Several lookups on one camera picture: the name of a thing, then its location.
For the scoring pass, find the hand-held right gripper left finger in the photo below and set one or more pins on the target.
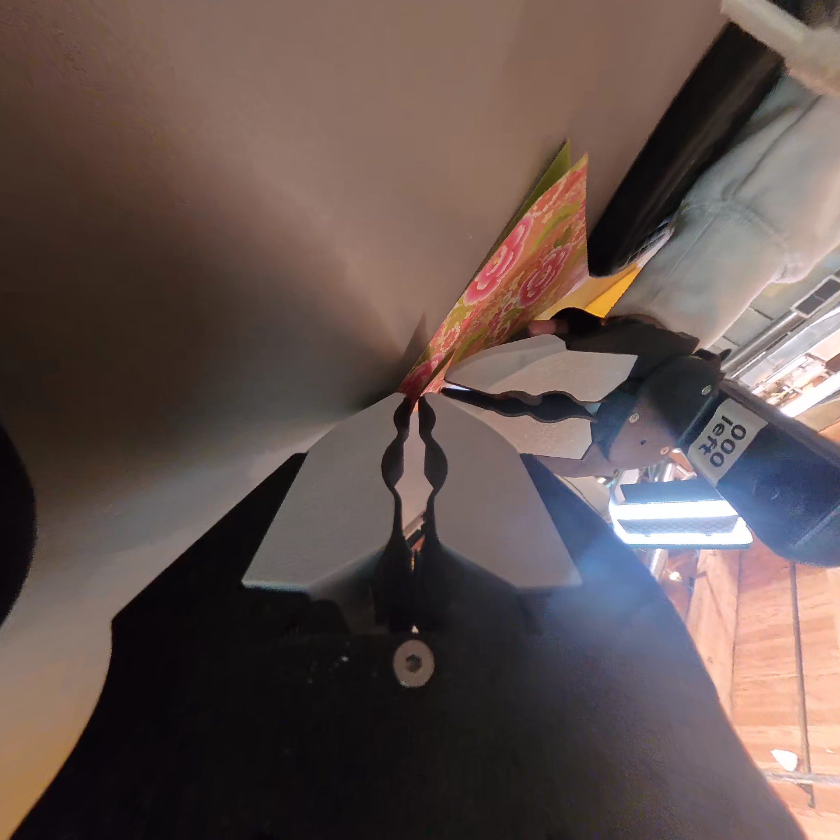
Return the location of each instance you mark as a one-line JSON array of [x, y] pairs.
[[328, 512]]

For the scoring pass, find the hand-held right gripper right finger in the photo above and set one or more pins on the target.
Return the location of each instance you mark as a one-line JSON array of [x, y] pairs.
[[499, 512]]

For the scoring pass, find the yellow box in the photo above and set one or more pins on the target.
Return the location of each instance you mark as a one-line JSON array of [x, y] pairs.
[[607, 292]]

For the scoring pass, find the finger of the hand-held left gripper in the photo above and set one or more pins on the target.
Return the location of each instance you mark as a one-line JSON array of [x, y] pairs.
[[565, 368], [565, 440]]

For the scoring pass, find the floral origami paper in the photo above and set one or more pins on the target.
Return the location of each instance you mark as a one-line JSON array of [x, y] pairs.
[[519, 282]]

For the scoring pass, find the bright light fixture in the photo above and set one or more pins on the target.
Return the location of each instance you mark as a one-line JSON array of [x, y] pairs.
[[680, 523]]

